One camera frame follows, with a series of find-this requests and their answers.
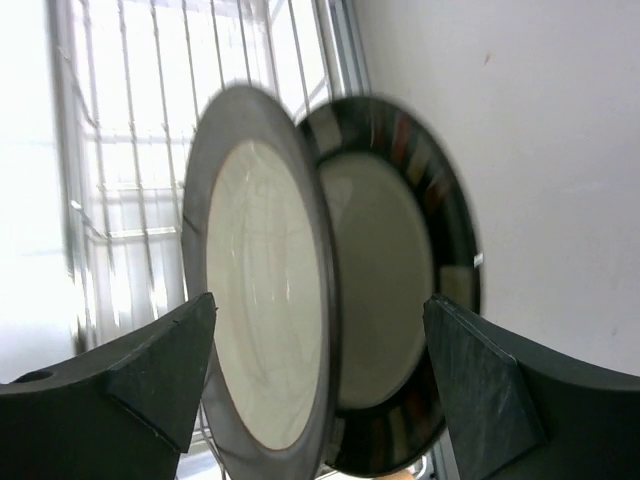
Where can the silver rimmed cream plate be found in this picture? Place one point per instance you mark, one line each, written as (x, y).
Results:
(256, 234)

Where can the white wire dish rack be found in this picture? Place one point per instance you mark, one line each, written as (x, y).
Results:
(131, 79)

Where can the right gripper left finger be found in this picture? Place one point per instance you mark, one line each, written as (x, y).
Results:
(123, 410)

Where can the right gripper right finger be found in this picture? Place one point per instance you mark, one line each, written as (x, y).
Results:
(516, 409)

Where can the black checkered rim plate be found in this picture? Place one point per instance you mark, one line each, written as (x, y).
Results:
(403, 232)

